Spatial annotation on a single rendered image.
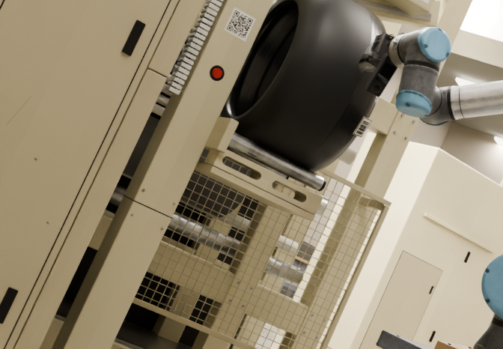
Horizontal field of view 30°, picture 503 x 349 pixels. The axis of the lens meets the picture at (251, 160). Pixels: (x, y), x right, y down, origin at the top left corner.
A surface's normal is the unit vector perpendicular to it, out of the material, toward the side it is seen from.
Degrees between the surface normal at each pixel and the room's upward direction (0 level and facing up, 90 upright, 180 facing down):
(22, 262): 90
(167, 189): 90
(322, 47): 79
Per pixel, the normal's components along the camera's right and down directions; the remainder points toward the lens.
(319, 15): -0.18, -0.60
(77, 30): 0.34, 0.08
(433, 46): 0.41, -0.11
